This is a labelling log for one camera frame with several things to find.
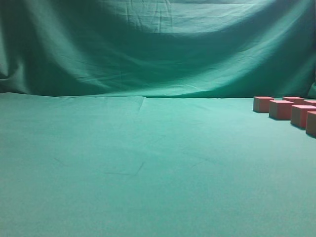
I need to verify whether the pink cube column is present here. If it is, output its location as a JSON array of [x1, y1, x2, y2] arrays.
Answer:
[[269, 100, 294, 120], [306, 111, 316, 137], [282, 96, 305, 105], [290, 105, 316, 128], [304, 100, 316, 106], [253, 96, 274, 113]]

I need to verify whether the green cloth backdrop and cover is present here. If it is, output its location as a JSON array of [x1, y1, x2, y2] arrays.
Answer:
[[0, 0, 316, 237]]

